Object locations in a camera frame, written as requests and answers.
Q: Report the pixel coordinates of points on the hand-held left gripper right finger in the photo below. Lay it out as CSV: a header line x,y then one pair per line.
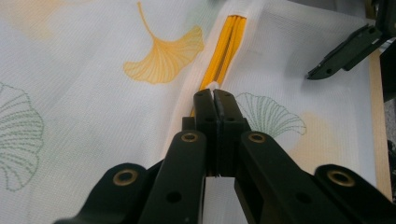
x,y
229,118

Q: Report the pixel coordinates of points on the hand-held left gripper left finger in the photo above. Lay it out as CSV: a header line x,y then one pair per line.
x,y
207,118

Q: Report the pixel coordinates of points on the white leaf-print pillowcase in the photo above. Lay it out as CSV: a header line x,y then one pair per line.
x,y
93,102

